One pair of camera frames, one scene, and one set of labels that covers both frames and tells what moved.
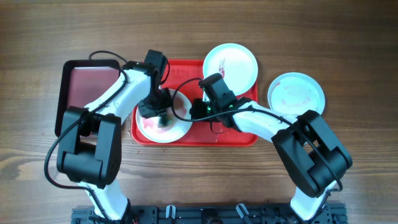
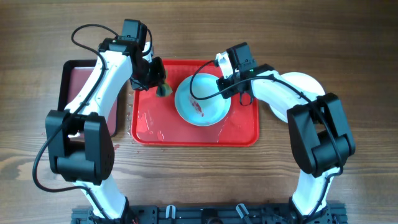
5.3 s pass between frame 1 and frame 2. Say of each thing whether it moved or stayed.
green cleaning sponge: moved
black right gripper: moved
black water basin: stayed
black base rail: stayed
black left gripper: moved
